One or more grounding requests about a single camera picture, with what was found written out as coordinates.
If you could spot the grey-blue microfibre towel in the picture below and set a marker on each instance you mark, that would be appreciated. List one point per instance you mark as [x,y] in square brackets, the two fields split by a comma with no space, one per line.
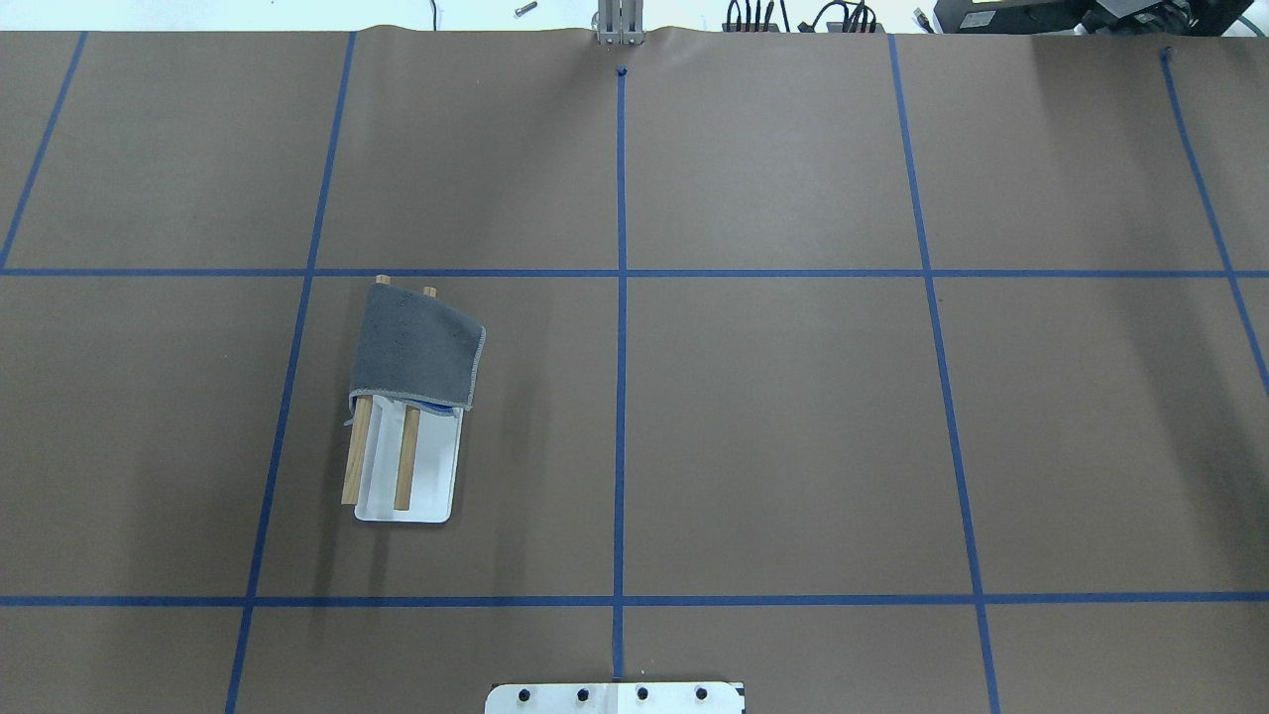
[416,348]

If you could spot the black equipment at table edge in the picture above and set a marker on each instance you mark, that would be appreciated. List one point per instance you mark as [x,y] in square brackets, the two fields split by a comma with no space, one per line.
[1115,18]

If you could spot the white rack base plate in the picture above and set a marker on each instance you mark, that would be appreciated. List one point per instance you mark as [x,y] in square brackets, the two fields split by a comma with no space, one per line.
[432,487]

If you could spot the aluminium frame post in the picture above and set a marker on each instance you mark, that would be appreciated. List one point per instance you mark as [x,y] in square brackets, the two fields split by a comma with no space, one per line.
[619,23]

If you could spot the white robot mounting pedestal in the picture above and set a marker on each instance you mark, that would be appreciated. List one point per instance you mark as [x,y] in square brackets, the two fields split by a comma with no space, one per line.
[618,697]

